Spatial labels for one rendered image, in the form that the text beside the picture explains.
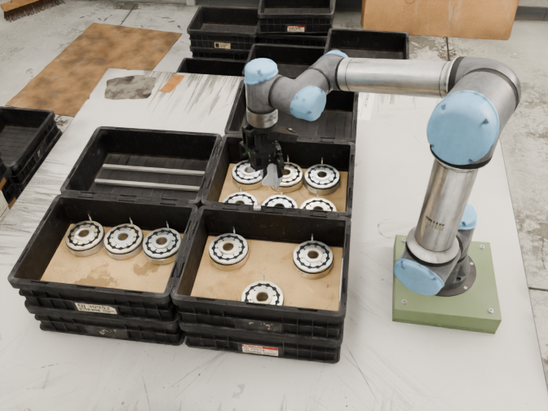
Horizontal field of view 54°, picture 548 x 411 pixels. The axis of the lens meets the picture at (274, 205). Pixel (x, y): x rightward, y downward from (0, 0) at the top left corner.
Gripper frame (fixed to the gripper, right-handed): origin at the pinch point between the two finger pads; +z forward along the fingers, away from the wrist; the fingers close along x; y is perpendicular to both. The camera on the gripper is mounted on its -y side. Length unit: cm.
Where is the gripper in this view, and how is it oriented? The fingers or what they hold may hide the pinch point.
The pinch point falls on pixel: (271, 179)
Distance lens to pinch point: 146.4
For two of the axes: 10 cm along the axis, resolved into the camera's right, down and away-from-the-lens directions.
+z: 0.2, 7.3, 6.9
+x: 5.9, 5.5, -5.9
